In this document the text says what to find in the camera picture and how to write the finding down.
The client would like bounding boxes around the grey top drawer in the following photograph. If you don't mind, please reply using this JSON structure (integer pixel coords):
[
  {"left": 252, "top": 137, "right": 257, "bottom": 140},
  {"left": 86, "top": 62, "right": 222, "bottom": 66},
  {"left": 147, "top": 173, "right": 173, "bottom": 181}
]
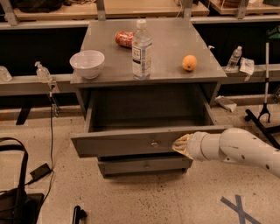
[{"left": 72, "top": 83, "right": 225, "bottom": 158}]

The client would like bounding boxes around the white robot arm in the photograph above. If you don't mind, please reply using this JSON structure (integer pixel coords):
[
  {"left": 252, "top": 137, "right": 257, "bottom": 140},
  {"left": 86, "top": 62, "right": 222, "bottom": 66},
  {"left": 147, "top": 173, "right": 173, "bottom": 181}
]
[{"left": 172, "top": 128, "right": 280, "bottom": 178}]

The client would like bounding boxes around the grey bottom drawer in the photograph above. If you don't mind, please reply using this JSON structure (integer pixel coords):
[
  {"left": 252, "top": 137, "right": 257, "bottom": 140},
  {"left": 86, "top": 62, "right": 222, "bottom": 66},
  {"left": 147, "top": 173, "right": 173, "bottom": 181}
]
[{"left": 98, "top": 157, "right": 193, "bottom": 176}]

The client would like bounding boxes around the grey drawer cabinet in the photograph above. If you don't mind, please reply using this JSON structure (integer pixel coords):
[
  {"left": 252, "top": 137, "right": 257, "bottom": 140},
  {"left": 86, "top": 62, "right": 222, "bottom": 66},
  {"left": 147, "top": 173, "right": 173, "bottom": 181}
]
[{"left": 69, "top": 17, "right": 228, "bottom": 179}]

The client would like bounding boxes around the grey box on floor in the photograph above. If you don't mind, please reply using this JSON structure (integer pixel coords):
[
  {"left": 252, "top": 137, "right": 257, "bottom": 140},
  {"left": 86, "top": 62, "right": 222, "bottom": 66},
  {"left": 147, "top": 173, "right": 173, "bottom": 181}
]
[{"left": 215, "top": 95, "right": 237, "bottom": 112}]

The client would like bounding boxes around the orange fruit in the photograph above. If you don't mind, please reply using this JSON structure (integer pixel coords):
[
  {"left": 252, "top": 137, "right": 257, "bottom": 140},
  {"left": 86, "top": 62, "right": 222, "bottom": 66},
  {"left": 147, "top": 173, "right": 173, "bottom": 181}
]
[{"left": 182, "top": 55, "right": 198, "bottom": 72}]

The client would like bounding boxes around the black stand leg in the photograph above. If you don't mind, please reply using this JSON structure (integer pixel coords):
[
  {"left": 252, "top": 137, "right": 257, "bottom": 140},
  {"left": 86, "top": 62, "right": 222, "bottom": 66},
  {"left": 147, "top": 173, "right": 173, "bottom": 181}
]
[{"left": 245, "top": 109, "right": 280, "bottom": 150}]

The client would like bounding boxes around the black white grabber tool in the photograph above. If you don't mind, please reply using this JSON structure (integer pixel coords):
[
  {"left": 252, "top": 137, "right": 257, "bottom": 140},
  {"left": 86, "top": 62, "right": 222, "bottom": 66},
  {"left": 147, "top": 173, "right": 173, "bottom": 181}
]
[{"left": 258, "top": 25, "right": 280, "bottom": 123}]

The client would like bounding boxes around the small clear bottle right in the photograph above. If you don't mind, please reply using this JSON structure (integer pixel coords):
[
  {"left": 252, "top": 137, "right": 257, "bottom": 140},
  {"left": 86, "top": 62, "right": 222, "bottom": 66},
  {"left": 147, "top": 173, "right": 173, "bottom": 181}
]
[{"left": 226, "top": 46, "right": 242, "bottom": 71}]

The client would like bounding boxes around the white crumpled packet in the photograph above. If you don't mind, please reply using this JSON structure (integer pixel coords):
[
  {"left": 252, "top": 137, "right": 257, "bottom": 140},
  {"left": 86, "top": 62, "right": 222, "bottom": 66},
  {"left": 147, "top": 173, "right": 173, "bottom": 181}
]
[{"left": 239, "top": 57, "right": 255, "bottom": 81}]

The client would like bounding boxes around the clear water bottle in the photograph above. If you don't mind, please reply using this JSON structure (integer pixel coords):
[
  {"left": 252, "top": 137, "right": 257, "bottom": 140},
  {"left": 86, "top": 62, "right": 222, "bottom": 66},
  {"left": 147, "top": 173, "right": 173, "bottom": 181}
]
[{"left": 132, "top": 19, "right": 152, "bottom": 80}]

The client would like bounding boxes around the black object bottom edge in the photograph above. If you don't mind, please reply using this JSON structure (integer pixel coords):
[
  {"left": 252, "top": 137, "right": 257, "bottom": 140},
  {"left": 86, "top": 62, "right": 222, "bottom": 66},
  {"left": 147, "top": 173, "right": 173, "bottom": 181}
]
[{"left": 72, "top": 206, "right": 88, "bottom": 224}]

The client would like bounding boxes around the white bowl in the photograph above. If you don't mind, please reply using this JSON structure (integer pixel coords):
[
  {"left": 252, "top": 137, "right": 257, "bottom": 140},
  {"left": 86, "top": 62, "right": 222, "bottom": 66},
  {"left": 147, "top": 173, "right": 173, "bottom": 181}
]
[{"left": 69, "top": 50, "right": 105, "bottom": 79}]

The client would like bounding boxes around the black power adapter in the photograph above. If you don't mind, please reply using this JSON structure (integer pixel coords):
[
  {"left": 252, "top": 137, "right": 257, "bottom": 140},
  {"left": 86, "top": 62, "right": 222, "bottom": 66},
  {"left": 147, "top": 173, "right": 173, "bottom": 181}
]
[{"left": 30, "top": 163, "right": 52, "bottom": 180}]

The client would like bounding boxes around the clear pump dispenser bottle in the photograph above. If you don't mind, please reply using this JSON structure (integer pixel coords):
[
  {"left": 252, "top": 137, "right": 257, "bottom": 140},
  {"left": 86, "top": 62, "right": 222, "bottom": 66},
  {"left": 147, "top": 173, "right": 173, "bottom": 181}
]
[{"left": 35, "top": 61, "right": 53, "bottom": 83}]

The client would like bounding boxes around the clear container far left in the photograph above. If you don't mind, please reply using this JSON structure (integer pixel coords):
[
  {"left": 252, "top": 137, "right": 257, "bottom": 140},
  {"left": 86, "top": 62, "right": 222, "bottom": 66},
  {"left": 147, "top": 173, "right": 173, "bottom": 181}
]
[{"left": 0, "top": 66, "right": 12, "bottom": 81}]

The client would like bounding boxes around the black cable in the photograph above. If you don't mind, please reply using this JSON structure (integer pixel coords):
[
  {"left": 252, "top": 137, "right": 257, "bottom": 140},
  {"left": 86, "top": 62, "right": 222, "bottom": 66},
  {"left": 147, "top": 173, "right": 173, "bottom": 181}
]
[{"left": 24, "top": 92, "right": 60, "bottom": 205}]

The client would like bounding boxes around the black bag with strap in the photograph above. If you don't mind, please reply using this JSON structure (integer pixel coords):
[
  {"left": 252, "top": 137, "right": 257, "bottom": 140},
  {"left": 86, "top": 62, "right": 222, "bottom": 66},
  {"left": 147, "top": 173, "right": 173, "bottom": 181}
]
[{"left": 0, "top": 137, "right": 44, "bottom": 224}]

